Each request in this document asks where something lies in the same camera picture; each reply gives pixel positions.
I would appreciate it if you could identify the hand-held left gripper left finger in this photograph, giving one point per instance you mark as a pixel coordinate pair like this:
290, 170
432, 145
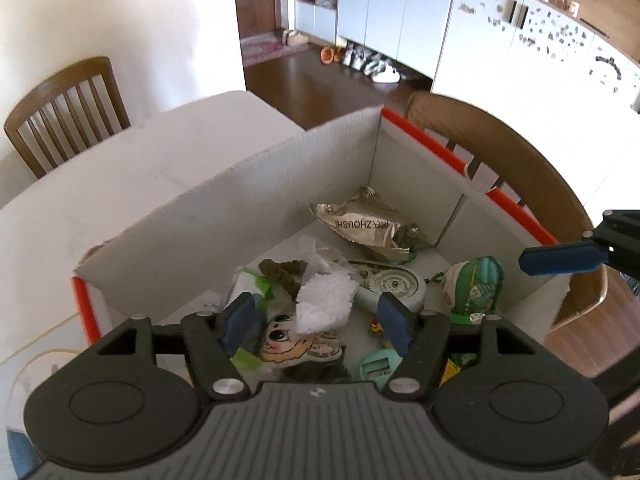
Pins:
237, 322

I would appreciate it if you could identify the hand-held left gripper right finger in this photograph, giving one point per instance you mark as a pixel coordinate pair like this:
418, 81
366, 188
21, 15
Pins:
395, 322

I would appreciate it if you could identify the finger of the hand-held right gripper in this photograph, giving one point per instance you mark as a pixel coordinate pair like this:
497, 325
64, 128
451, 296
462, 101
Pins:
560, 259

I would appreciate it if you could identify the pale green correction tape dispenser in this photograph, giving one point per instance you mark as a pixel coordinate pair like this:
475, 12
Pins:
395, 285

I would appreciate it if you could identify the white plastic bag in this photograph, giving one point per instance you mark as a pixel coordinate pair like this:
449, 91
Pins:
260, 285

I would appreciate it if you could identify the cartoon girl face charm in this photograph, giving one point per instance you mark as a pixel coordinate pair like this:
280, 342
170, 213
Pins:
285, 342

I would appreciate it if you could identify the small bag of white granules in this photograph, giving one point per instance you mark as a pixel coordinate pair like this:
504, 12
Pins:
320, 302

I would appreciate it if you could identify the green plush pouch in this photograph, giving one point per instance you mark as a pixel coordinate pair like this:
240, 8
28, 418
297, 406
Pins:
475, 285

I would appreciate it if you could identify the silver foil snack packet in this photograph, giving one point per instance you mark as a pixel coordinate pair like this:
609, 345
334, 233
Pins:
360, 220

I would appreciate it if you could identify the red cardboard box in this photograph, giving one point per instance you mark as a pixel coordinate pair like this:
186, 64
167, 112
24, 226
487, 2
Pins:
250, 200

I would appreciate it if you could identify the wooden slat-back chair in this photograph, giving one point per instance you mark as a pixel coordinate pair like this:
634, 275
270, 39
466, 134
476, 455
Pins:
70, 85
500, 130

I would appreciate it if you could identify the row of shoes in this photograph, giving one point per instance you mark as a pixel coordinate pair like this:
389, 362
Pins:
375, 65

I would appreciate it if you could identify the pink patterned rug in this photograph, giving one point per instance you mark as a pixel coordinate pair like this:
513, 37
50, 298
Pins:
270, 50

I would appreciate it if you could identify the orange shoes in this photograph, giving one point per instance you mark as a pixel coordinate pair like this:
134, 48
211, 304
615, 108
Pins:
332, 55

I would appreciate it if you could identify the pale slippers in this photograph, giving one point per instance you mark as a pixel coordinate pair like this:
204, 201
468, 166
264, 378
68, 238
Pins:
292, 36

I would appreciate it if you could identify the white wall cupboard unit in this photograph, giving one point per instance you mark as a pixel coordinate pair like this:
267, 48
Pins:
425, 10

